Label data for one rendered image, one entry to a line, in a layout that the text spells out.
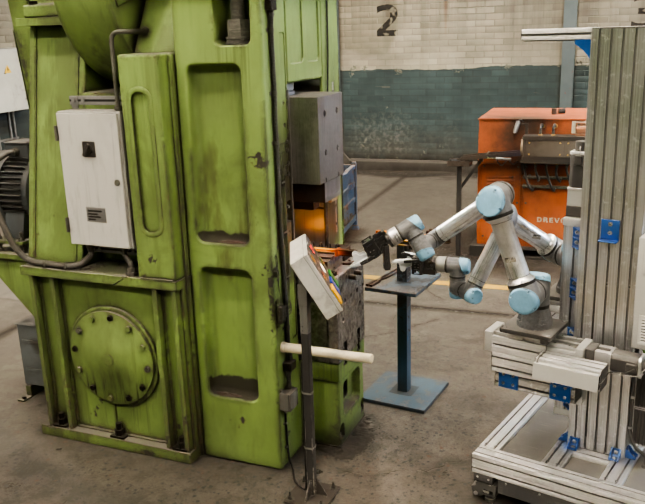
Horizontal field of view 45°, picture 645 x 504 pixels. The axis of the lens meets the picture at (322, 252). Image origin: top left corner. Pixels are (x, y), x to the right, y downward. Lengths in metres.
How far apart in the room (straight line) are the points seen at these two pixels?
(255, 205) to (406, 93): 8.10
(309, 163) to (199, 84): 0.61
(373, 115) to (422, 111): 0.73
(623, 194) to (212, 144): 1.77
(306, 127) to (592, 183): 1.26
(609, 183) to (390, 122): 8.39
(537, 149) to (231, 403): 4.00
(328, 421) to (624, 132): 1.98
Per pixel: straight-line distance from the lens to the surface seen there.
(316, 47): 3.96
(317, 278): 3.15
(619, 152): 3.33
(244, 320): 3.77
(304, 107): 3.62
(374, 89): 11.59
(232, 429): 3.99
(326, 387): 4.00
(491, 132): 7.18
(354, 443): 4.16
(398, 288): 4.29
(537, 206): 7.24
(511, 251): 3.22
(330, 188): 3.76
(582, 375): 3.28
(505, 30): 11.18
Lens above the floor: 2.06
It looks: 16 degrees down
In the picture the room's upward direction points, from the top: 2 degrees counter-clockwise
